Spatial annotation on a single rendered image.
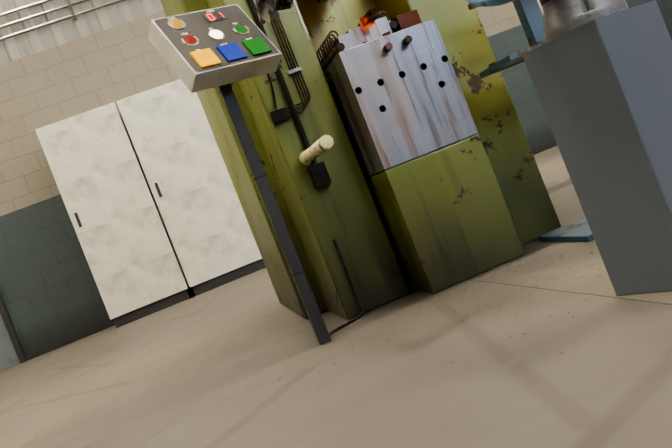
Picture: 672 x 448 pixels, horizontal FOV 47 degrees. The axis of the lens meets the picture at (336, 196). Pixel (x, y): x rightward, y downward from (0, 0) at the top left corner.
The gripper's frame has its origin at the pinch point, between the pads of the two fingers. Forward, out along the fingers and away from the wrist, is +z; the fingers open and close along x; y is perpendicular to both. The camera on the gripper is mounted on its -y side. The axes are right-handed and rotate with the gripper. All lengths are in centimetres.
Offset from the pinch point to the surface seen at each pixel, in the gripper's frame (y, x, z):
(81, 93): -417, 176, 449
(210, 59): 2.2, -19.2, 10.3
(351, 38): 5.7, 39.5, 12.5
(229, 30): -9.4, -4.2, 11.0
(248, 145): 20.5, -10.2, 35.1
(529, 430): 149, -64, -45
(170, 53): -8.1, -27.0, 14.3
